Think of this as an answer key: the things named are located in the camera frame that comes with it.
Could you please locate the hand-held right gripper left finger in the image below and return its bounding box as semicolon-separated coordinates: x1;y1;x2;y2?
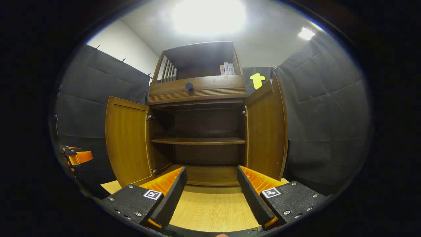
100;166;188;231

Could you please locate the large ceiling light panel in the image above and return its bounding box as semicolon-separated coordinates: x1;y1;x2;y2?
172;0;246;35

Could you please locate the small ceiling light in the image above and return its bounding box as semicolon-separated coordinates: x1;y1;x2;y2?
298;27;315;41

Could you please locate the wooden cabinet shelf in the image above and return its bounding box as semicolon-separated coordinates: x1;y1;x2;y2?
151;137;246;145

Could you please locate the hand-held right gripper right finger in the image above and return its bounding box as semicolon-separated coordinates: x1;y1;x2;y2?
237;165;326;231

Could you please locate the wooden shoe cabinet door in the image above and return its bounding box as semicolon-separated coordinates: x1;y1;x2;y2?
105;96;155;187
244;76;289;182

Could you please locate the wooden double-door shoe cabinet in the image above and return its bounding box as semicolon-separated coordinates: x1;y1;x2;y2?
105;41;289;187

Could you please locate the black backdrop cloth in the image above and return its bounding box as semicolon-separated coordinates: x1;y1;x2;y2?
242;30;373;195
54;44;152;198

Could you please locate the wooden cabinet drawer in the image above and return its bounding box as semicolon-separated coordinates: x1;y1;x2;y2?
147;75;247;106

